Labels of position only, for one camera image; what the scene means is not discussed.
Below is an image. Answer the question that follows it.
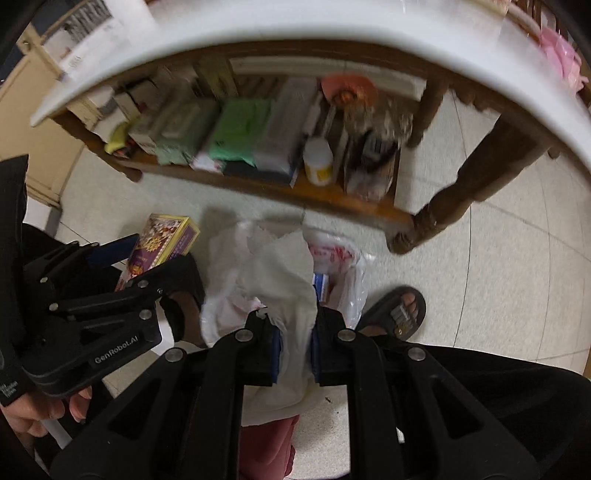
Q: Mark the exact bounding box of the white topped wooden table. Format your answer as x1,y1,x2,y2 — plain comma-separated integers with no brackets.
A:
28,0,591,254

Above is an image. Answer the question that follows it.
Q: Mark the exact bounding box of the pink orange lid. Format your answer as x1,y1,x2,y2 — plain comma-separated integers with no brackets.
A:
321,74,378,112

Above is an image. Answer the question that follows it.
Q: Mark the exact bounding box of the white bottle yellow label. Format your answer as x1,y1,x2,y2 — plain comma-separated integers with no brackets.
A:
302,137,334,186

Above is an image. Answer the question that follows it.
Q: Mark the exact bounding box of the yellow curved item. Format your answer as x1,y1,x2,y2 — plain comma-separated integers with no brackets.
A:
104,122,134,155

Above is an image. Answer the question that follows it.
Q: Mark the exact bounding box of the gold red patterned box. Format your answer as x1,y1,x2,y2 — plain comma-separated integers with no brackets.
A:
115,213,201,291

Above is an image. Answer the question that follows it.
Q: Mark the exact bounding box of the person's left hand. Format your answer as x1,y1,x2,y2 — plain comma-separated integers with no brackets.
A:
0,385,93,444

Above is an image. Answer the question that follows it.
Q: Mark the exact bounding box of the yellow framed balcony door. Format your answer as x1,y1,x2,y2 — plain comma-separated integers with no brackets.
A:
0,34,90,234

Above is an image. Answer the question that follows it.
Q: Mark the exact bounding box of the pale green pack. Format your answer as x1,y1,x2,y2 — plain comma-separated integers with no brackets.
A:
129,99,220,164

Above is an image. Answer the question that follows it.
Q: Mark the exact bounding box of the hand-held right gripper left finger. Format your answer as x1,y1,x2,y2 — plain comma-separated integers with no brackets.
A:
51,310,282,480

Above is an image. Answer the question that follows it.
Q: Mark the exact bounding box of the clear grey pack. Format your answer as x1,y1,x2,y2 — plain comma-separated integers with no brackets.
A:
254,78,319,174

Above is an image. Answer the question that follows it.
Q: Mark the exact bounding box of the bright green wipes pack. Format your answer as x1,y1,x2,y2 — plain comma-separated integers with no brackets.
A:
203,99,273,167

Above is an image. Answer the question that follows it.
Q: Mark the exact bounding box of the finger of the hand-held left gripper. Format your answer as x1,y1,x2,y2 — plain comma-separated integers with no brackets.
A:
23,233,141,296
46,256,199,324

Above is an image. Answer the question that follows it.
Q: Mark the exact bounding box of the brown clear packet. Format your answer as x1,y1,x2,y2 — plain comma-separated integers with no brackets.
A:
344,104,414,201

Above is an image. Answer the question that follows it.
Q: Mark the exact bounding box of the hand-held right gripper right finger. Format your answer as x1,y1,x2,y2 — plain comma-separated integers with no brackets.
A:
310,307,541,480

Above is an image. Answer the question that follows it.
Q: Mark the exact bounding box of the white red-print plastic bag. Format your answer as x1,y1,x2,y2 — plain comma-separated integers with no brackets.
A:
201,220,368,349

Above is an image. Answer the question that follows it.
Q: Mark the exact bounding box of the long white box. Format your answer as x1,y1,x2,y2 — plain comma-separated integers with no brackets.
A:
44,0,160,84

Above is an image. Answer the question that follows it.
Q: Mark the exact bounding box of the white tissue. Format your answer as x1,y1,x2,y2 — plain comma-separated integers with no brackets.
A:
238,229,320,428

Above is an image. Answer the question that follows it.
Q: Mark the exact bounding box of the pink plastic bag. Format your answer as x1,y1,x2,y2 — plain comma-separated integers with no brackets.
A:
538,28,583,88

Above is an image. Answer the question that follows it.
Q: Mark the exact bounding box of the dark red cloth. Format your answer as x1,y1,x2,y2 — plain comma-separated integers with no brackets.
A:
240,415,296,480

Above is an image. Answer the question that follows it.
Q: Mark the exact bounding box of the small white box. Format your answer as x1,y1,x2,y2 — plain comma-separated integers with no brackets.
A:
113,80,158,121

